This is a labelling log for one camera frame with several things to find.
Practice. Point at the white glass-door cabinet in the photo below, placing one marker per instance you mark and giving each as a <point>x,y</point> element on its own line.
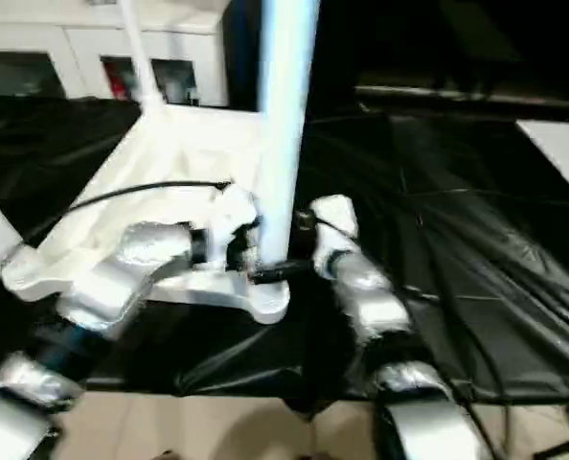
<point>179,33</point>

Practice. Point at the white flat board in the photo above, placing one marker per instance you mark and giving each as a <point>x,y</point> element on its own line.
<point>562,153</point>

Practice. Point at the black work mat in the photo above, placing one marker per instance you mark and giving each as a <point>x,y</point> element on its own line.
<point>457,215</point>

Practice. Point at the dark metal rod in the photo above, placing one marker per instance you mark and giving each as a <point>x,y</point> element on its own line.
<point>457,95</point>

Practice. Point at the grey left robot foot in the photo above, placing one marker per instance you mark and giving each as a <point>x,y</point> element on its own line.
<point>166,455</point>

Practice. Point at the white plastic table top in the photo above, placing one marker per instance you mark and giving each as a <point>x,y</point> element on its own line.
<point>169,158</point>

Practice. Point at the black metal stand leg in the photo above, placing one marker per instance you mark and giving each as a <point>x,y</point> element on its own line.
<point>560,445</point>

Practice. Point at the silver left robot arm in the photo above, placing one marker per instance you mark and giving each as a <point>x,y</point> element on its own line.
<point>121,268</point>

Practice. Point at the black case with gold label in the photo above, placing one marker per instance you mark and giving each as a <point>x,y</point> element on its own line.
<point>337,48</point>

